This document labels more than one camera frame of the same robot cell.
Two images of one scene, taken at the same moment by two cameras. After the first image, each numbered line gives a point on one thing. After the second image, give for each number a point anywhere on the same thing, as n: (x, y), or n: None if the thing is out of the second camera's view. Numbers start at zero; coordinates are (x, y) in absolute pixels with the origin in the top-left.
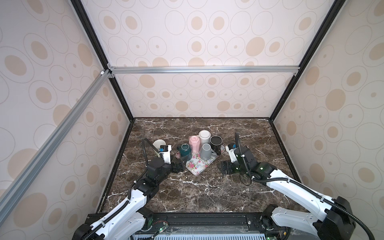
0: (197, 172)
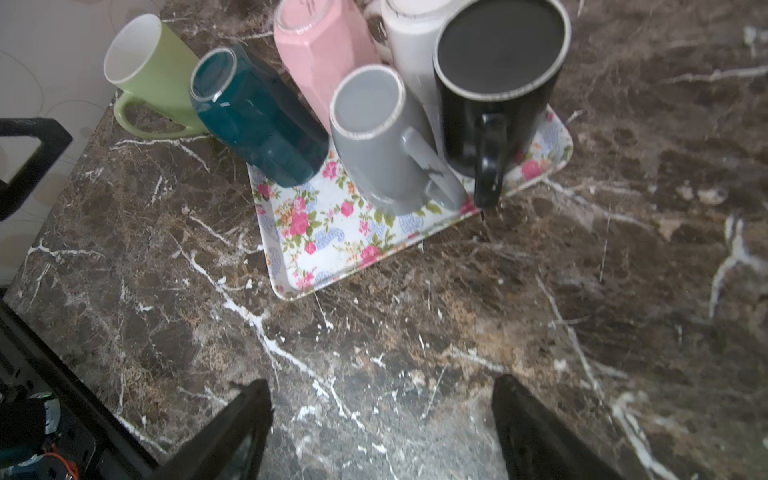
0: (310, 232)
